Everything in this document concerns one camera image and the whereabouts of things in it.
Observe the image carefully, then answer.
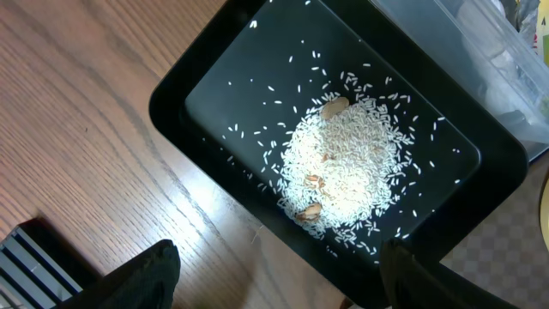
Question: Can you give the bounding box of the green yellow snack wrapper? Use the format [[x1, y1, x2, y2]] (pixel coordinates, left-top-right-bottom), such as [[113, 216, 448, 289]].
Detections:
[[534, 0, 549, 65]]

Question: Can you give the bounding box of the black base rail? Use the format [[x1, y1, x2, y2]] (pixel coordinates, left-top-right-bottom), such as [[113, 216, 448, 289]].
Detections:
[[1, 217, 102, 308]]

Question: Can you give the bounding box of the clear plastic bin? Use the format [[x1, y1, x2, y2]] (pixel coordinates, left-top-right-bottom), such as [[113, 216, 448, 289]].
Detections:
[[375, 0, 548, 160]]

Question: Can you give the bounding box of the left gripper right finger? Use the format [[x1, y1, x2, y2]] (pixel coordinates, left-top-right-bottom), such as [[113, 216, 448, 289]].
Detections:
[[379, 239, 516, 309]]

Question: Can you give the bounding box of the rice grains food waste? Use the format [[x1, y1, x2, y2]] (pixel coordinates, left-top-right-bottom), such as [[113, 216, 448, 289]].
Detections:
[[201, 0, 462, 265]]

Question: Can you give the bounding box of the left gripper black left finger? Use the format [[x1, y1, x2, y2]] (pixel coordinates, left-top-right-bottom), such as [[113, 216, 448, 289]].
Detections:
[[58, 239, 180, 309]]

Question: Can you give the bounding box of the black plastic bin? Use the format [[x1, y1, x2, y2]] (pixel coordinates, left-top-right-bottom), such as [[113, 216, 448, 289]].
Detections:
[[149, 1, 528, 308]]

